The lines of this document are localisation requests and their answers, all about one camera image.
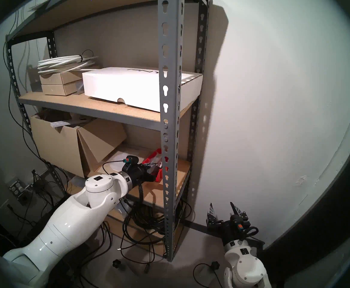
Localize small tan cardboard box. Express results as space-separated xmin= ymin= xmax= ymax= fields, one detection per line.
xmin=41 ymin=80 xmax=85 ymax=96
xmin=40 ymin=71 xmax=84 ymax=86

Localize grey wall power outlet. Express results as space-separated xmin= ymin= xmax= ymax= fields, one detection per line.
xmin=8 ymin=179 xmax=31 ymax=205

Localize large white PNY box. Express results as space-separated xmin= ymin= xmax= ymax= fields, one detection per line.
xmin=82 ymin=67 xmax=203 ymax=112

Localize black cable bundle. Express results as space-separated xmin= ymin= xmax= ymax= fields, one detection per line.
xmin=119 ymin=197 xmax=193 ymax=262

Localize red plastic bin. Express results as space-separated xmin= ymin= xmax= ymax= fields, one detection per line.
xmin=141 ymin=150 xmax=169 ymax=183

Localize black thin floor cable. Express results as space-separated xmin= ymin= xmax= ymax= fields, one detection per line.
xmin=193 ymin=262 xmax=223 ymax=288

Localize black cable along wall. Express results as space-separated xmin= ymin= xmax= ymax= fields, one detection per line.
xmin=3 ymin=41 xmax=55 ymax=177

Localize flat cardboard box white disc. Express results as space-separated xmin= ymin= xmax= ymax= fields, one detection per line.
xmin=88 ymin=146 xmax=151 ymax=178

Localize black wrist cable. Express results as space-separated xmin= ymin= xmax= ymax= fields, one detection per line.
xmin=102 ymin=159 xmax=156 ymax=207
xmin=244 ymin=226 xmax=265 ymax=246

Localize white coiled cable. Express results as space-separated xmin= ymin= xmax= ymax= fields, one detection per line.
xmin=37 ymin=50 xmax=99 ymax=73

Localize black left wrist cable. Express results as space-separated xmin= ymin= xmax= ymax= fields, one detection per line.
xmin=102 ymin=159 xmax=156 ymax=207

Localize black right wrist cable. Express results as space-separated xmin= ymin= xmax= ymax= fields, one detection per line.
xmin=244 ymin=226 xmax=265 ymax=246

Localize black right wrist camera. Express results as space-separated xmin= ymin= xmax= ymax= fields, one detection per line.
xmin=234 ymin=215 xmax=251 ymax=231

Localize white paper sheets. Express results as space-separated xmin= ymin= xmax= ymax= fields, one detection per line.
xmin=28 ymin=0 xmax=54 ymax=11

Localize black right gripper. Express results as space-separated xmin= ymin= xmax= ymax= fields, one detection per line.
xmin=207 ymin=202 xmax=248 ymax=244

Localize dark baseboard strip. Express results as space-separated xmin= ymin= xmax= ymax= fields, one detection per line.
xmin=190 ymin=220 xmax=223 ymax=238

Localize large open cardboard box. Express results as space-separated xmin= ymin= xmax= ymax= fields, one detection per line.
xmin=29 ymin=109 xmax=128 ymax=178

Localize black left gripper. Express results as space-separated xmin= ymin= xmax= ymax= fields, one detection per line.
xmin=124 ymin=164 xmax=160 ymax=189

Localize grey metal rack shelf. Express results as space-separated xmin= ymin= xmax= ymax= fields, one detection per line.
xmin=5 ymin=0 xmax=211 ymax=262

